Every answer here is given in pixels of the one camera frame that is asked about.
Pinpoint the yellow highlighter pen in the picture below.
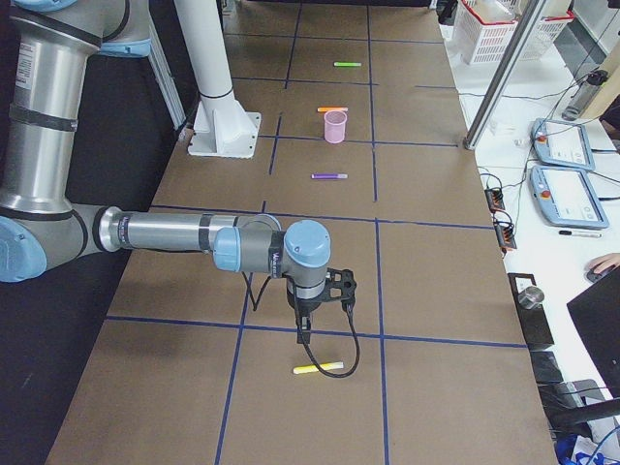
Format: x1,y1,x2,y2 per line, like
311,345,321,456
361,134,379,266
292,361,344,375

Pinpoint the purple highlighter pen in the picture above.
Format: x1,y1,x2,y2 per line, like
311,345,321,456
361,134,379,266
311,172,348,180

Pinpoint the black white marker pen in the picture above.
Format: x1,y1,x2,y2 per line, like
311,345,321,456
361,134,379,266
558,230,603,238

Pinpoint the black monitor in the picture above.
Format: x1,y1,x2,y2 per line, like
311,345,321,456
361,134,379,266
567,274,619,397

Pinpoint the far teach pendant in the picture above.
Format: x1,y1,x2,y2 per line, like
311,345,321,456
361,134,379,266
531,118,595,171

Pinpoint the orange highlighter pen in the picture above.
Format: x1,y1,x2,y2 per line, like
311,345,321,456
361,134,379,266
317,107,349,113

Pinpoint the aluminium frame post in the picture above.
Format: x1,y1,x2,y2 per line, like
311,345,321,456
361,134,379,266
463,0,545,150

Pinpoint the teach pendant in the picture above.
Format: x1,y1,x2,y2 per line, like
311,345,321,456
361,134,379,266
530,166,609,230
531,118,595,171

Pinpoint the white pedestal column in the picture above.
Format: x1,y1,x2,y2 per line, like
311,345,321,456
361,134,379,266
174,0,262,159

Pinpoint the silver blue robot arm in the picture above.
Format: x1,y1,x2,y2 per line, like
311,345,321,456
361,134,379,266
1,1,335,344

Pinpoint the black computer mouse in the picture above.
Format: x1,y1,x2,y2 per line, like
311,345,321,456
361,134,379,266
585,265,616,283

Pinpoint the pink mesh pen holder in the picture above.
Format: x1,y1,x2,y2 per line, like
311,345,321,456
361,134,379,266
324,110,348,144

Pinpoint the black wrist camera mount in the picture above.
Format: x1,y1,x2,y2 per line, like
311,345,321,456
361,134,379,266
325,268,357,313

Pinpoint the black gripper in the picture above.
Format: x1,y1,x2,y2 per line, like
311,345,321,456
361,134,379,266
287,284,325,345

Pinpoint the person's hand on mouse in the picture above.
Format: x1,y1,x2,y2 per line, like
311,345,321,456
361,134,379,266
587,253,620,270

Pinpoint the black water bottle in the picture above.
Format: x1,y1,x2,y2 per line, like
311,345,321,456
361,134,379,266
561,70,609,121

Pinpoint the white basket red rim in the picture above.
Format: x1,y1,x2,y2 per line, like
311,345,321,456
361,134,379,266
452,1,517,65

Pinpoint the metal cup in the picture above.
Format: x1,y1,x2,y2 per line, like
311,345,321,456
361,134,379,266
517,286,544,310

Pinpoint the near teach pendant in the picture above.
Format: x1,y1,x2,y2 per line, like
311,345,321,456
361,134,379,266
530,166,609,230

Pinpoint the orange black connector block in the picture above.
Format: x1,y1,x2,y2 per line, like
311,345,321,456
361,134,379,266
484,187,505,212

